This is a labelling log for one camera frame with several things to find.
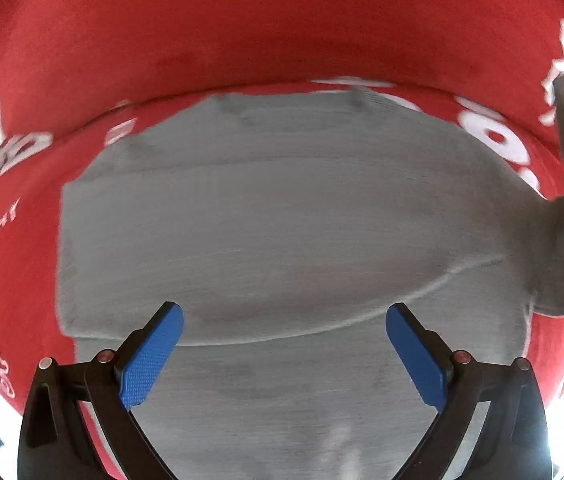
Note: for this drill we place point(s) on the red printed sofa cover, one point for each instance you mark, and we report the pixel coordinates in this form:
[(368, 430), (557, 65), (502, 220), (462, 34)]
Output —
[(262, 35)]

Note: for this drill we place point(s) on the grey towel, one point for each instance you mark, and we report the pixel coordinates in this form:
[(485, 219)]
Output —
[(282, 235)]

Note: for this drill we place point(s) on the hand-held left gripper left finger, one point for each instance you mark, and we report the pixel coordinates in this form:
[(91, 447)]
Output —
[(151, 355)]

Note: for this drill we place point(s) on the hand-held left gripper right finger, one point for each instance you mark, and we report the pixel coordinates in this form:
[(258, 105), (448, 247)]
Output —
[(414, 355)]

